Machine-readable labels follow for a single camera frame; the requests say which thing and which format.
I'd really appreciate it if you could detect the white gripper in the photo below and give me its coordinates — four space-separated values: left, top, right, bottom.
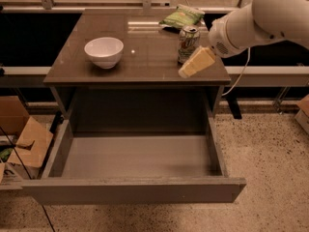
179 14 246 78

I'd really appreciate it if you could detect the green 7up soda can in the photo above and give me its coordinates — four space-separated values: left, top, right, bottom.
178 25 200 64

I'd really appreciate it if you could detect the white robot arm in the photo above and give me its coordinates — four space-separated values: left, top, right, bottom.
179 0 309 78

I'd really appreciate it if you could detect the grey cabinet with top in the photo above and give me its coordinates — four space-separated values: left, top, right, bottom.
44 9 230 133

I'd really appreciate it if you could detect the grey open top drawer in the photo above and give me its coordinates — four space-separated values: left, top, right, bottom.
21 94 248 206

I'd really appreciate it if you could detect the green chip bag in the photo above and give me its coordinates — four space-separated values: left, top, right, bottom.
158 4 205 30

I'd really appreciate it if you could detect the white ceramic bowl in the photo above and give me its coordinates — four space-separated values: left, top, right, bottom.
84 37 124 69

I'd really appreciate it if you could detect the cardboard box at right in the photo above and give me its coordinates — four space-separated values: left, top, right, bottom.
295 95 309 134

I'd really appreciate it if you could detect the brown cardboard box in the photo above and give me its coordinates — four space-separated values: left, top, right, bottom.
0 96 53 190

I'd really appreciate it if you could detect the white cable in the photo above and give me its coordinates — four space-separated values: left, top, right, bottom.
221 46 252 98

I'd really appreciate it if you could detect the black thin cable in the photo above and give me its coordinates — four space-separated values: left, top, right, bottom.
0 126 56 232

